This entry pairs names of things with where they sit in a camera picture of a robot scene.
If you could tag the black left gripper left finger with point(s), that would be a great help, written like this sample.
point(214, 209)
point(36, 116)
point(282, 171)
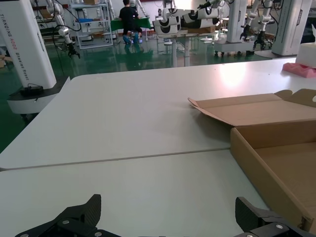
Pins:
point(81, 217)

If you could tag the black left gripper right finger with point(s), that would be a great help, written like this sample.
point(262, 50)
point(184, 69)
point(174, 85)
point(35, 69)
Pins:
point(249, 217)

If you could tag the white robot arm black gripper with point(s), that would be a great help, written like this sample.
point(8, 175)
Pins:
point(64, 32)

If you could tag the open cardboard box, clean edge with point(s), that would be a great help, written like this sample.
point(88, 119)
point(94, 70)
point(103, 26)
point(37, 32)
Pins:
point(284, 160)

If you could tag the pink foam tray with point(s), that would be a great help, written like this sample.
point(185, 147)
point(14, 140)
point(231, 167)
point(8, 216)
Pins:
point(300, 70)

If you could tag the white packaged item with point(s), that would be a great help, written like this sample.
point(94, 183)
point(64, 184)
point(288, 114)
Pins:
point(307, 55)

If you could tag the white robot column with lettering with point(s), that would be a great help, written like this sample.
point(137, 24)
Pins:
point(22, 44)

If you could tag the white leg work table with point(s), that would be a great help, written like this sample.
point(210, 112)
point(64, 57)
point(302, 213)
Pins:
point(181, 47)

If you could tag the tall white robot column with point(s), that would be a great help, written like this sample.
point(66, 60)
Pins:
point(291, 27)

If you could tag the white metal shelf rack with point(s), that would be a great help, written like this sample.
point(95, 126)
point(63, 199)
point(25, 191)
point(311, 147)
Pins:
point(92, 22)

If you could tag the plain white robot column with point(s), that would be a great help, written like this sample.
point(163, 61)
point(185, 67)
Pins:
point(235, 22)

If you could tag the green table cloth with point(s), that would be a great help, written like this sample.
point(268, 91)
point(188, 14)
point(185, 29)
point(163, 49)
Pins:
point(143, 22)

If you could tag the person in black clothes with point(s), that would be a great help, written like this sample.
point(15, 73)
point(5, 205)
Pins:
point(128, 17)

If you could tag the white robot shell parts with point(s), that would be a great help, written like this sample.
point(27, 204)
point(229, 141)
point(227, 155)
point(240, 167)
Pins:
point(187, 19)

